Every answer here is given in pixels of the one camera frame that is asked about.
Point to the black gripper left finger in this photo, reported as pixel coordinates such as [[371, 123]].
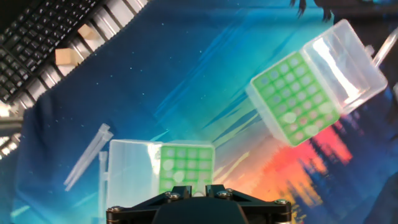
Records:
[[140, 211]]

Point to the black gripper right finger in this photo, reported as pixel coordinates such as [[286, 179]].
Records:
[[264, 211]]

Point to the clear box green tip rack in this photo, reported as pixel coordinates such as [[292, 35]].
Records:
[[130, 174], [342, 68]]

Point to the printed sunset landscape cloth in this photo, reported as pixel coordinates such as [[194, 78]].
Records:
[[155, 93]]

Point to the black computer keyboard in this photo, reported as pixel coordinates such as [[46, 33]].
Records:
[[28, 46]]

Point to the slim blue-capped conical tube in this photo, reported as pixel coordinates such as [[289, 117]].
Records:
[[385, 46]]

